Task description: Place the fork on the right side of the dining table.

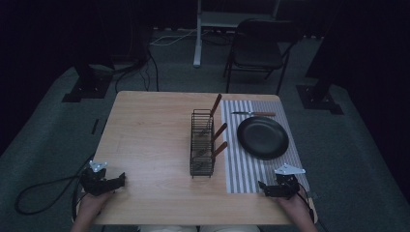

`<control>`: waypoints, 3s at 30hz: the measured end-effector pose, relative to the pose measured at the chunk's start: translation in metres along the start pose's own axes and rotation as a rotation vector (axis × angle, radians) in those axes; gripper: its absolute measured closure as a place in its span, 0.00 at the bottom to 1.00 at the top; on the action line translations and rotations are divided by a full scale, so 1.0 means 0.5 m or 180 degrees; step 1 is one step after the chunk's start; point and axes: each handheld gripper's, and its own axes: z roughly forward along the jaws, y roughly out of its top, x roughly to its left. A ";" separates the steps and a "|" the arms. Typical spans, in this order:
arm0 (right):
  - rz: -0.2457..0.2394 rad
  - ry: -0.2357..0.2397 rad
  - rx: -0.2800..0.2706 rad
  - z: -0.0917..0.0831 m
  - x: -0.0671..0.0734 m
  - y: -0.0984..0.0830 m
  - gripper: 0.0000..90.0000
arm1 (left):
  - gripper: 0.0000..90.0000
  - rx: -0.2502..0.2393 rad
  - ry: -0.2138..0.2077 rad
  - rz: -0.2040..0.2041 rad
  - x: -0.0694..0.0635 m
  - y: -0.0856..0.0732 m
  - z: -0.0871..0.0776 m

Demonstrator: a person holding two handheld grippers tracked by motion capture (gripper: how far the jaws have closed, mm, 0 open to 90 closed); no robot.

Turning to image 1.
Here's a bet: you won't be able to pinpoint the black round plate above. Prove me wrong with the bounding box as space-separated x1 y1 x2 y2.
236 115 290 161

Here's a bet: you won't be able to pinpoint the person's right hand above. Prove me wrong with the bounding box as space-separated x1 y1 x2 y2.
277 192 315 226

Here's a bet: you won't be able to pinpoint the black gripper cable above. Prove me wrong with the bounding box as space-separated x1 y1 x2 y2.
297 182 316 224
14 154 97 217

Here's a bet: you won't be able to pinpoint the white desk frame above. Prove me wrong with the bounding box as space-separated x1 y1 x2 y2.
192 0 282 69

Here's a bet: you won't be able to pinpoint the black floor strip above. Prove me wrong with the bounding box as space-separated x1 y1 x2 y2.
90 118 101 136

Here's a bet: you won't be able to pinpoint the white floor cable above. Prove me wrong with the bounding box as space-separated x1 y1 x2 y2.
149 28 211 47

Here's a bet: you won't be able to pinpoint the black floor cables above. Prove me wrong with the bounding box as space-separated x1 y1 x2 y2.
113 44 161 94

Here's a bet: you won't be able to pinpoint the black folding chair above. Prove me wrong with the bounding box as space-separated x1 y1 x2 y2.
222 18 303 96

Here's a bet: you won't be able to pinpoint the person's left hand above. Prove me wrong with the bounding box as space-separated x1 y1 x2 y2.
76 190 116 224

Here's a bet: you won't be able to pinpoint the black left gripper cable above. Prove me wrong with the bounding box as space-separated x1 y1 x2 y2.
14 154 97 217

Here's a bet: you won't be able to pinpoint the black wire cutlery rack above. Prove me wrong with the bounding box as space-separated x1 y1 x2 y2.
189 108 217 179

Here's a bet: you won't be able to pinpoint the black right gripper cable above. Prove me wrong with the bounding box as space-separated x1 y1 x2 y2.
297 182 316 224

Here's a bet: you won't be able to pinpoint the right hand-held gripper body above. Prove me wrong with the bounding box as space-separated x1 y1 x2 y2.
272 162 307 199

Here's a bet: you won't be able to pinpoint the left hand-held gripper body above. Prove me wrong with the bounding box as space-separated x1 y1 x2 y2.
79 159 114 197

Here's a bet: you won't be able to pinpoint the wooden-handled table knife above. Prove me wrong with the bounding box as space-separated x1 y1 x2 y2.
231 110 278 117

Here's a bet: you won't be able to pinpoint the black stand base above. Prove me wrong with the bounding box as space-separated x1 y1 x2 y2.
61 63 114 103
296 76 344 116

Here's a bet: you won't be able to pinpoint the grey white striped placemat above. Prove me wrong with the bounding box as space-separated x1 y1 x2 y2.
220 99 310 194

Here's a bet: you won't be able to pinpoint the wooden-handled utensil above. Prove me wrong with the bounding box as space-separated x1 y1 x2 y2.
192 141 229 171
197 93 223 137
196 122 228 158

